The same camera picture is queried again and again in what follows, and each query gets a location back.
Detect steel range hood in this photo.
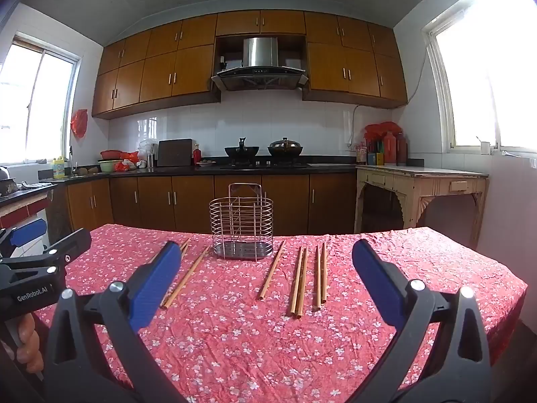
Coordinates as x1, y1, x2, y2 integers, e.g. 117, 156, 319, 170
211, 37, 309, 92

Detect dark lidded wok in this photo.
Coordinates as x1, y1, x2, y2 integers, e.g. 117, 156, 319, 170
267, 137, 303, 162

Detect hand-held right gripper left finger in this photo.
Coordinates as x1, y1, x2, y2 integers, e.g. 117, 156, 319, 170
42, 240, 187, 403

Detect brown wooden base cabinets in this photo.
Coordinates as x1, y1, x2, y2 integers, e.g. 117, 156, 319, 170
46, 172, 357, 233

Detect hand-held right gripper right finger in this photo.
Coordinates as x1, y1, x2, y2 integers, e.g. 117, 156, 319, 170
350, 239, 492, 403

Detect white plastic bag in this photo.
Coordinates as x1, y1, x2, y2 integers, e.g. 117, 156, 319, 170
138, 138, 158, 162

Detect black wok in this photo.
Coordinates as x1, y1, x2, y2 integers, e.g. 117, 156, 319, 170
224, 137, 260, 164

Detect metal wire utensil holder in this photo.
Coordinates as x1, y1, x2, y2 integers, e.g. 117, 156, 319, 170
209, 182, 274, 260

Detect brown wooden wall cabinets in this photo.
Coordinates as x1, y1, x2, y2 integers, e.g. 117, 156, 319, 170
91, 9, 408, 119

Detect red floral tablecloth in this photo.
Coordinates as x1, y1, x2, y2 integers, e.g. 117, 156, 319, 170
31, 223, 528, 403

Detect wall cable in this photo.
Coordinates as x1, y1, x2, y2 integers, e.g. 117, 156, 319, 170
347, 48, 434, 148

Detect black gas stove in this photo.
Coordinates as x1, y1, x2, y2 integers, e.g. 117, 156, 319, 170
220, 160, 309, 171

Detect sliding window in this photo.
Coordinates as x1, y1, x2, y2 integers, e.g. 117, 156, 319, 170
0, 34, 83, 165

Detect cream wooden side table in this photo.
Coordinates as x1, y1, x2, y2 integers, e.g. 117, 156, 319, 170
353, 164, 489, 249

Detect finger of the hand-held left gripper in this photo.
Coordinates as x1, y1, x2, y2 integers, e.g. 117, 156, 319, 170
0, 217, 48, 262
8, 227, 93, 275

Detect bright large window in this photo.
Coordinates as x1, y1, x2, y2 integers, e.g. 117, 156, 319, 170
422, 0, 537, 154

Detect person's left hand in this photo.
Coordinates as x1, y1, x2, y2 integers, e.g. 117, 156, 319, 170
16, 314, 45, 380

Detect dark cutting board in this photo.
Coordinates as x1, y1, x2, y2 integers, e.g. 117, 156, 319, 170
156, 138, 194, 167

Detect hanging red bag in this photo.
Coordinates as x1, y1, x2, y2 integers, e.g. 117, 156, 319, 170
70, 109, 89, 138

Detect red plastic bag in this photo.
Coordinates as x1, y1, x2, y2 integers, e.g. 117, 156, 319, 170
113, 151, 141, 172

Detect black kitchen countertop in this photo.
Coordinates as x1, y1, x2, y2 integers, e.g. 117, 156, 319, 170
0, 160, 357, 207

